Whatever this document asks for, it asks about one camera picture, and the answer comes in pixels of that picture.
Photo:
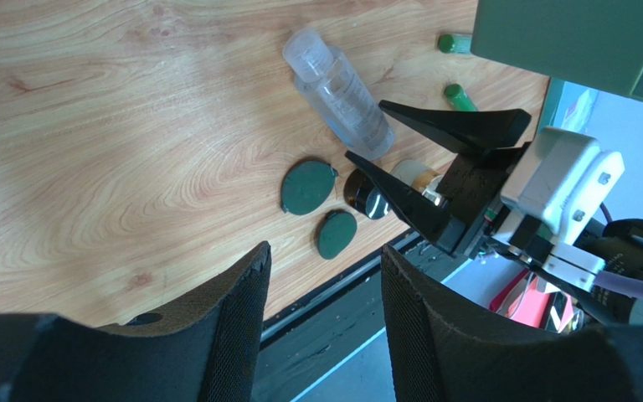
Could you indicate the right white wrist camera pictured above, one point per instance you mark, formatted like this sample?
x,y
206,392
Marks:
x,y
561,180

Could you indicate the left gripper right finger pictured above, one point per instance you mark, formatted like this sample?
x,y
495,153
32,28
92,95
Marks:
x,y
444,347

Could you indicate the green lipstick upper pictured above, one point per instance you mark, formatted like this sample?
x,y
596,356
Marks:
x,y
454,43

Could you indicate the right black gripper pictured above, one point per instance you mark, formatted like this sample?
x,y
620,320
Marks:
x,y
471,186

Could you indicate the black round jar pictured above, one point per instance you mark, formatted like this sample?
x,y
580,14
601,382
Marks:
x,y
362,195

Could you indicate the clear blue-label bottle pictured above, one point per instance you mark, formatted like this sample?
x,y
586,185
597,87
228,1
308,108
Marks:
x,y
330,84

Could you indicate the green round pad lower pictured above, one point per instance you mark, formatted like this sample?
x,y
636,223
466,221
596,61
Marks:
x,y
335,233

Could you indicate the gold rim compact jar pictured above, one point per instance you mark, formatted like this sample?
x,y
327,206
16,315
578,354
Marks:
x,y
421,178

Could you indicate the green round pad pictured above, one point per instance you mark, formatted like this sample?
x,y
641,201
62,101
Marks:
x,y
335,233
306,186

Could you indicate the green lipstick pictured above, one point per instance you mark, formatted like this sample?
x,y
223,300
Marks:
x,y
454,43
457,97

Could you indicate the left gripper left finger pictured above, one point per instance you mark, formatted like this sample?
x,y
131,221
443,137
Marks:
x,y
202,346

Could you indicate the green top drawer box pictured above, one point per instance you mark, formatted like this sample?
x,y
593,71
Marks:
x,y
598,44

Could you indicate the teal box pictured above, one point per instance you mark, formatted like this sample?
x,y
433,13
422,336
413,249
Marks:
x,y
567,106

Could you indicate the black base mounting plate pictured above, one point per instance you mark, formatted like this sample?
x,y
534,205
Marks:
x,y
321,333

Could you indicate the green lipstick lower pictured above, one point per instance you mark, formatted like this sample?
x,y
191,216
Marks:
x,y
457,97

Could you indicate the green round pad upper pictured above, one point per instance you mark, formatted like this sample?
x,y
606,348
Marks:
x,y
306,186

